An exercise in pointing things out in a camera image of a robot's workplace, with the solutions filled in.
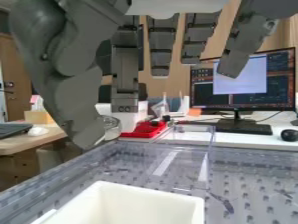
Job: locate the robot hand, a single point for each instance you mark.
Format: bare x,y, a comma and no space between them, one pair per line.
66,50

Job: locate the wooden door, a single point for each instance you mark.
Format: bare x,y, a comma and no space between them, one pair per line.
17,73

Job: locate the wooden box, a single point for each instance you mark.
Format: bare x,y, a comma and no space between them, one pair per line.
37,117

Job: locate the white mouse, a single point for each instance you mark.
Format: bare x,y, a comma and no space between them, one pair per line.
37,131

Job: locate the black keyboard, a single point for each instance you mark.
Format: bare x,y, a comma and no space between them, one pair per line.
12,130

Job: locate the red tray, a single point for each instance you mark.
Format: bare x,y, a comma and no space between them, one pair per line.
144,130

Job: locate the clear box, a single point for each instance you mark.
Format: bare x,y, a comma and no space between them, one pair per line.
207,156

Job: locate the computer monitor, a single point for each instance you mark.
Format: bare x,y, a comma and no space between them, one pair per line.
270,86

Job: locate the white desk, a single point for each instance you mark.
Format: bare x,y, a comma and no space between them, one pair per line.
247,140

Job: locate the small white box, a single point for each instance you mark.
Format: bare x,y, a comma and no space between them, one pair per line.
133,206

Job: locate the black mouse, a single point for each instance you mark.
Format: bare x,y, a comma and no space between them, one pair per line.
289,135

